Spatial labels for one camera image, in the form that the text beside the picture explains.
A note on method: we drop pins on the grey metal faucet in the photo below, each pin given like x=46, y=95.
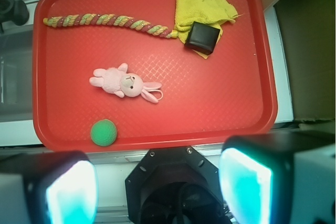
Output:
x=15, y=12

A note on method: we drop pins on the red plastic tray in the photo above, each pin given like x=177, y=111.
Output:
x=203, y=101

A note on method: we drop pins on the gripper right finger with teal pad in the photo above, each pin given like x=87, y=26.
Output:
x=279, y=177

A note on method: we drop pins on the pink plush bunny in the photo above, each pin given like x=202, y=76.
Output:
x=120, y=82

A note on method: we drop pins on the brown cardboard panel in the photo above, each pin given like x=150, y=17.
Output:
x=307, y=30

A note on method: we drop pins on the green dimpled ball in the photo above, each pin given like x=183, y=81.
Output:
x=103, y=133

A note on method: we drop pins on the yellow cloth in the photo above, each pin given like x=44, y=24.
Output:
x=209, y=12

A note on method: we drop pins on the steel sink basin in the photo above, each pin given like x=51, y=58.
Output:
x=16, y=76

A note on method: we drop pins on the black square box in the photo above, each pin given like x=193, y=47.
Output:
x=202, y=38

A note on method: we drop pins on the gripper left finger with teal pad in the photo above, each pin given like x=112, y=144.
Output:
x=58, y=187

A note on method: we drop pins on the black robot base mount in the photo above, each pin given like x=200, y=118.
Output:
x=175, y=185

